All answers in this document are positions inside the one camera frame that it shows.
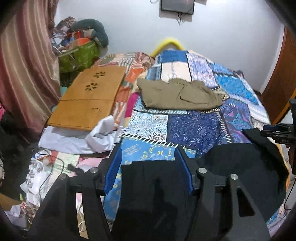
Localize black pants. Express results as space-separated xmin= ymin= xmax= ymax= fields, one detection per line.
xmin=111 ymin=128 xmax=288 ymax=240

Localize blue patchwork bed cover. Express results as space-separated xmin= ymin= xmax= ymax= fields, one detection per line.
xmin=102 ymin=49 xmax=290 ymax=227

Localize person right hand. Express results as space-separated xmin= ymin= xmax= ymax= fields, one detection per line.
xmin=286 ymin=145 xmax=295 ymax=166

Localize white cloth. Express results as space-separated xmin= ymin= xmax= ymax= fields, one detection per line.
xmin=38 ymin=115 xmax=117 ymax=155

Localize wooden lap desk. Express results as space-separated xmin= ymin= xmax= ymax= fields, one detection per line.
xmin=48 ymin=66 xmax=126 ymax=131

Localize orange striped blanket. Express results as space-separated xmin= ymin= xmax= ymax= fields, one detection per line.
xmin=94 ymin=52 xmax=155 ymax=129

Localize folded khaki pants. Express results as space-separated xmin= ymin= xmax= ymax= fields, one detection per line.
xmin=137 ymin=78 xmax=222 ymax=110

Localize green fabric bag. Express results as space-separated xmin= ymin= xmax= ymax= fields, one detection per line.
xmin=58 ymin=41 xmax=100 ymax=73

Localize yellow curved foam tube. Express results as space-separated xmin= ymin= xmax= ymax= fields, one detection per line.
xmin=149 ymin=37 xmax=185 ymax=58

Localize small black wall monitor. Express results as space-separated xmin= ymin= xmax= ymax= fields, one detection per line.
xmin=160 ymin=0 xmax=195 ymax=15

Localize brown wooden door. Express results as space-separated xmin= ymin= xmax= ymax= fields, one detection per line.
xmin=261 ymin=28 xmax=295 ymax=124

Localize striped pink curtain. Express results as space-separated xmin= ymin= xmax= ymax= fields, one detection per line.
xmin=1 ymin=1 xmax=61 ymax=138

